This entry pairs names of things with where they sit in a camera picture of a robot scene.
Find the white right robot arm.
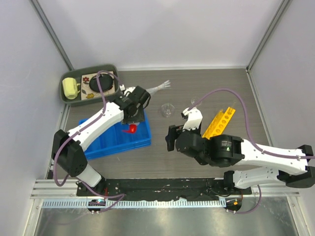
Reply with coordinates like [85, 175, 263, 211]
[165, 125, 315, 194]

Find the clear glass beaker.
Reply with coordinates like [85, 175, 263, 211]
[191, 97, 202, 109]

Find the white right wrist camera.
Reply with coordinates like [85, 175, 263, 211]
[181, 107, 203, 131]

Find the floral patterned coaster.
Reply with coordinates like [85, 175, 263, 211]
[80, 73, 116, 100]

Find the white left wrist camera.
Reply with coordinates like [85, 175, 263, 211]
[120, 85, 135, 96]

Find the white wash bottle red cap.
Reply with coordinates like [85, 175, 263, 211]
[122, 123, 139, 134]

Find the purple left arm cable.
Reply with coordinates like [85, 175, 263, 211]
[53, 70, 127, 213]

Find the pale yellow mug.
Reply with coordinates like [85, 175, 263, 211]
[62, 77, 81, 100]

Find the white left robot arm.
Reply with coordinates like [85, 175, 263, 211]
[52, 86, 151, 196]

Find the grey-green plastic tray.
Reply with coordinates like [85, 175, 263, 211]
[59, 64, 122, 106]

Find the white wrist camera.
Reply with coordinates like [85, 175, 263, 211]
[181, 107, 203, 131]
[120, 85, 135, 96]

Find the yellow test tube rack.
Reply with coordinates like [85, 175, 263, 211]
[202, 107, 236, 140]

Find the blue divided plastic bin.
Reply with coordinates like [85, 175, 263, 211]
[85, 115, 152, 160]

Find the black round plate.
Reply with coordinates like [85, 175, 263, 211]
[89, 74, 114, 92]

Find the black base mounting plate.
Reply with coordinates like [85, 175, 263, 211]
[76, 177, 253, 201]

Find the bundle of plastic pipettes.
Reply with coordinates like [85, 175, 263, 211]
[146, 80, 171, 95]

